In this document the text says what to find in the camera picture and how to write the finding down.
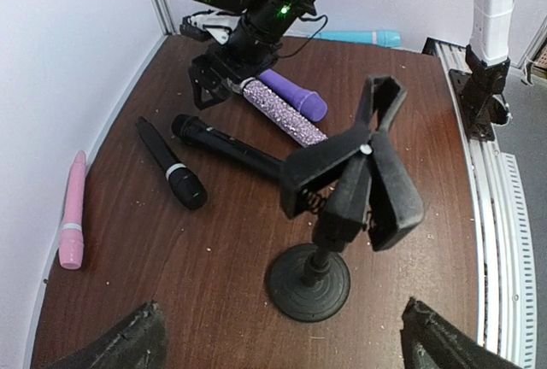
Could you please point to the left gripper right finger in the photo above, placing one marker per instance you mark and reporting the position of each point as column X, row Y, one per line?
column 430, row 341

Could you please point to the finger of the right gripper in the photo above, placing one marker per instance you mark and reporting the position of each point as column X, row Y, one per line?
column 208, row 93

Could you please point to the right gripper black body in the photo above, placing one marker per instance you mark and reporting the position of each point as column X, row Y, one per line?
column 217, row 63

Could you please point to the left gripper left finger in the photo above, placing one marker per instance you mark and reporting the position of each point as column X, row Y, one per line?
column 140, row 340

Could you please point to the purple microphone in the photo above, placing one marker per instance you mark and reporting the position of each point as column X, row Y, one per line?
column 307, row 102

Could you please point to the glitter mic silver head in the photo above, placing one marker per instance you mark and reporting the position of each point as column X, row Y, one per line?
column 285, row 117

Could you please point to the pink microphone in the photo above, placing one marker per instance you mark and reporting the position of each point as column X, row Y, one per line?
column 71, row 245

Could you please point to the light blue microphone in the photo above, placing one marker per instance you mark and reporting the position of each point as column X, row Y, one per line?
column 382, row 38

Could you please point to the black stand of black mic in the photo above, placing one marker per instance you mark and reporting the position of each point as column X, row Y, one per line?
column 354, row 181

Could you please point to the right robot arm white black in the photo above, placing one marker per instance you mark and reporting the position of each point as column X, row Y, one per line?
column 254, row 44

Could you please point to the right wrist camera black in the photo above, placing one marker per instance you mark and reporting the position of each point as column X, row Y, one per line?
column 209, row 24

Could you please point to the front aluminium rail frame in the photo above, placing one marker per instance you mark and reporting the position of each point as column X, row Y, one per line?
column 508, row 187

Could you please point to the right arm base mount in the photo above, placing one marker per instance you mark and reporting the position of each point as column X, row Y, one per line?
column 480, row 99

